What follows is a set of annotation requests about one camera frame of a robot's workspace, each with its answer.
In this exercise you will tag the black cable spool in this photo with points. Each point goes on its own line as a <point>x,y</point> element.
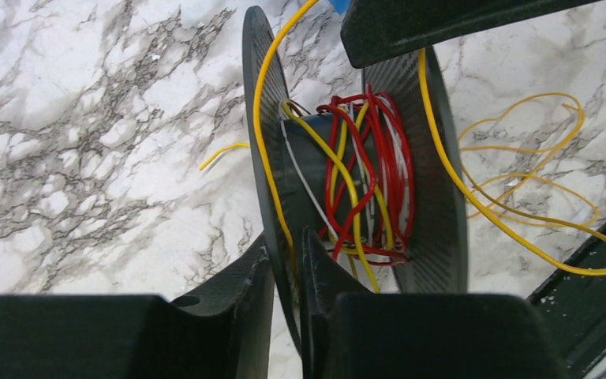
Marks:
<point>437,251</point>

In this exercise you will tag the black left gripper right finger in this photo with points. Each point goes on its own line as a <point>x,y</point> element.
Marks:
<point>349,332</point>

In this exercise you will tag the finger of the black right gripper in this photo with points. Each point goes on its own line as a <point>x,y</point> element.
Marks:
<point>375,31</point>

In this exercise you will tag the black front frame rail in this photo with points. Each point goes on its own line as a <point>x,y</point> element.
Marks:
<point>574,309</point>

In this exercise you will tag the blue plastic bin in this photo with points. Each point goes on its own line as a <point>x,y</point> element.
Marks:
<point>340,6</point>

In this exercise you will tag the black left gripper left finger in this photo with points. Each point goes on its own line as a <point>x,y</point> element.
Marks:
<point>220,329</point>

